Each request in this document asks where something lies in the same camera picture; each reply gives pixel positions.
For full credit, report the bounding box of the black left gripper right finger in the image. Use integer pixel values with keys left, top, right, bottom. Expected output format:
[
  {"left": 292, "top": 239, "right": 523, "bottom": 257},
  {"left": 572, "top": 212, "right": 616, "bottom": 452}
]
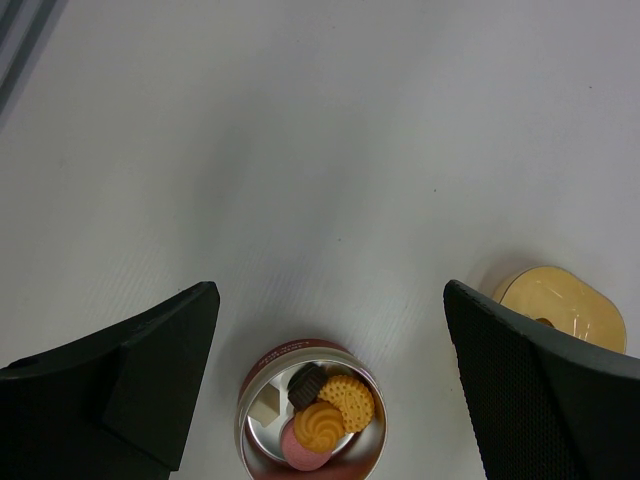
[{"left": 443, "top": 280, "right": 639, "bottom": 479}]

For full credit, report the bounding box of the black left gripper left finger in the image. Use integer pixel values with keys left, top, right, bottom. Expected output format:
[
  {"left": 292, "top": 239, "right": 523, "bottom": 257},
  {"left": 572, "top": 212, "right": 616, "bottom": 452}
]
[{"left": 1, "top": 282, "right": 220, "bottom": 479}]

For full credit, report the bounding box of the white cube sweet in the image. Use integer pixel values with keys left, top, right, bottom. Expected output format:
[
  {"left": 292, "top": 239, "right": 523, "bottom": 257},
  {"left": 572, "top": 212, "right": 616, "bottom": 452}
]
[{"left": 248, "top": 383, "right": 280, "bottom": 428}]

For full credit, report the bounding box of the round ridged biscuit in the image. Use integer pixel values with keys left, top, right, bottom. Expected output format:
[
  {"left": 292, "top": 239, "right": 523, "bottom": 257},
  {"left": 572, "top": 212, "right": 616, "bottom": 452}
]
[{"left": 317, "top": 375, "right": 375, "bottom": 433}]

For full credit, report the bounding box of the dark chocolate piece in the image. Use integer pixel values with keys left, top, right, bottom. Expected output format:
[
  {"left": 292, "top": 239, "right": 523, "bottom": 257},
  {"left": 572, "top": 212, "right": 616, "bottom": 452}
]
[{"left": 287, "top": 363, "right": 328, "bottom": 410}]

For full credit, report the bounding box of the pink round cookie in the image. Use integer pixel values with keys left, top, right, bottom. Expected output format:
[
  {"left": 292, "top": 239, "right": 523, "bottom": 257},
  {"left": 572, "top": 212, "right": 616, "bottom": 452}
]
[{"left": 280, "top": 420, "right": 332, "bottom": 472}]

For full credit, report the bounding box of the swirl butter cookie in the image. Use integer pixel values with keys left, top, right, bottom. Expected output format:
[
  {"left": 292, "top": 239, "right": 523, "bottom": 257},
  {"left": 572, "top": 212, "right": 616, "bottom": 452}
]
[{"left": 294, "top": 401, "right": 346, "bottom": 454}]

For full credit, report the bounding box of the chocolate chip cookie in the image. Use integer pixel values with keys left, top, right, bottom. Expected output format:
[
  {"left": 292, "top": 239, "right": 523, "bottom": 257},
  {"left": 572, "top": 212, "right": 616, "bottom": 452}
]
[{"left": 535, "top": 318, "right": 555, "bottom": 328}]

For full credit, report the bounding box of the steel round lunch box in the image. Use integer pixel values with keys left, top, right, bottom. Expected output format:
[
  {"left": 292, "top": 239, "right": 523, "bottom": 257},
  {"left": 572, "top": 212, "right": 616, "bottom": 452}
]
[{"left": 234, "top": 338, "right": 388, "bottom": 479}]

